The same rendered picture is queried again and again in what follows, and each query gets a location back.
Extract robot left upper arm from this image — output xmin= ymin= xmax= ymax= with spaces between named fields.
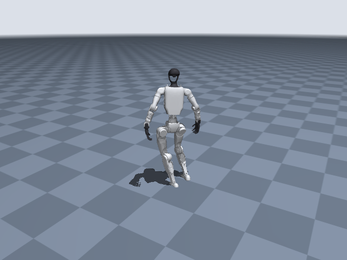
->
xmin=150 ymin=87 xmax=165 ymax=112

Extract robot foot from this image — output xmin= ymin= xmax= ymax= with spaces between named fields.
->
xmin=181 ymin=174 xmax=191 ymax=181
xmin=169 ymin=182 xmax=179 ymax=187

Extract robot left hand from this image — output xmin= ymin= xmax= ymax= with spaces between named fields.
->
xmin=144 ymin=123 xmax=152 ymax=140

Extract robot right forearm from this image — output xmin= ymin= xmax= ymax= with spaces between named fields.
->
xmin=194 ymin=107 xmax=201 ymax=123

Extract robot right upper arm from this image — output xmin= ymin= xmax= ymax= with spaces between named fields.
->
xmin=184 ymin=88 xmax=199 ymax=111

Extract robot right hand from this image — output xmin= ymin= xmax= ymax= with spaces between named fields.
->
xmin=192 ymin=120 xmax=201 ymax=134

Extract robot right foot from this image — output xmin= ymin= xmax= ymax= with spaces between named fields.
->
xmin=181 ymin=174 xmax=191 ymax=181

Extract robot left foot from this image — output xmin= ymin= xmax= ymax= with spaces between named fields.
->
xmin=169 ymin=182 xmax=179 ymax=187

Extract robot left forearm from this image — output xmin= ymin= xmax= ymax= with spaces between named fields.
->
xmin=144 ymin=106 xmax=154 ymax=126

